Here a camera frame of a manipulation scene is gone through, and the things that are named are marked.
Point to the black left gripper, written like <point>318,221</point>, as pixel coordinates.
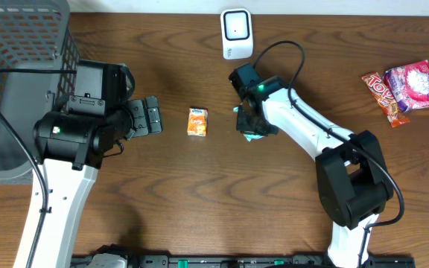
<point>137,117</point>

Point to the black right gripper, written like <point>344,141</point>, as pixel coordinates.
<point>252,123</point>

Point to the orange Kleenex tissue pack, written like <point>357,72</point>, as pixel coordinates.
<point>197,122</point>

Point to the red snack bar wrapper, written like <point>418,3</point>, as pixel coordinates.
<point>385,99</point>

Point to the red purple pad packet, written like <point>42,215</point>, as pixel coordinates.
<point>409,85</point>

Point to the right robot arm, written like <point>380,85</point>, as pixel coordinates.
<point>352,178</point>

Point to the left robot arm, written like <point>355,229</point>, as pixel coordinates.
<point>72,139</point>

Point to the white barcode scanner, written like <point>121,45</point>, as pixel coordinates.
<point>237,34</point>

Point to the grey plastic mesh basket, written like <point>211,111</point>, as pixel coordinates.
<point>37,59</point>

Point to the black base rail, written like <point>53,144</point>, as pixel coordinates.
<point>163,261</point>

